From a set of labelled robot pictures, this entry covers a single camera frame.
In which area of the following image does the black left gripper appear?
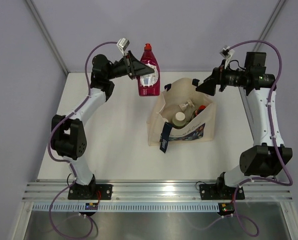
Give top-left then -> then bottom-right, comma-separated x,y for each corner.
105,50 -> 153,81

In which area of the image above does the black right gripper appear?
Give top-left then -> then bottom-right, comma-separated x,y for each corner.
195,59 -> 248,97

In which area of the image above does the magenta dish soap bottle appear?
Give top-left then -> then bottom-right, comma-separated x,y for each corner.
138,43 -> 161,98

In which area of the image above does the green bottle red cap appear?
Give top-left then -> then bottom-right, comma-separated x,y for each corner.
191,105 -> 206,119

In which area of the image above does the beige pump bottle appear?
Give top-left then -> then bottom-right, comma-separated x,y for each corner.
179,99 -> 195,112

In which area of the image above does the cream canvas tote bag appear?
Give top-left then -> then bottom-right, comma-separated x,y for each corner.
147,78 -> 217,153

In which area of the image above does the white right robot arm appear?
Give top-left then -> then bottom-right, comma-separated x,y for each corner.
196,50 -> 293,199

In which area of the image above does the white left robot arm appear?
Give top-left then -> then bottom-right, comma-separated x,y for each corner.
47,51 -> 154,200

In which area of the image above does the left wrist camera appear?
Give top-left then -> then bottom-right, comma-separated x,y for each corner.
116,37 -> 130,55

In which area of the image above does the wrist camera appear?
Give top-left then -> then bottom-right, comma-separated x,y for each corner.
220,45 -> 235,69
116,37 -> 130,55

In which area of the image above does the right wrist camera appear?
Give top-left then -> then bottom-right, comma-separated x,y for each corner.
220,45 -> 235,69

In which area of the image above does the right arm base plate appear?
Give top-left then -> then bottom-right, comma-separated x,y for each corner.
199,183 -> 236,201

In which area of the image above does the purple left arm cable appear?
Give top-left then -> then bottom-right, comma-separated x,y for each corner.
46,41 -> 119,237

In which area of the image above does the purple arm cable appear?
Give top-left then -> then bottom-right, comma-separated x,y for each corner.
191,40 -> 294,237
46,41 -> 119,237

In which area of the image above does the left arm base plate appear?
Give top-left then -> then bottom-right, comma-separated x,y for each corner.
67,183 -> 113,200

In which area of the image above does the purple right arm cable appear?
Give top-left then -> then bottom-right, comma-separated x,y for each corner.
191,40 -> 294,237

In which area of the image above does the front aluminium mounting rail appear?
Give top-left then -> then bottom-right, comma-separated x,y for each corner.
22,181 -> 293,203

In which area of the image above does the perforated cable duct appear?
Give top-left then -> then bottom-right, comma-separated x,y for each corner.
32,202 -> 220,213

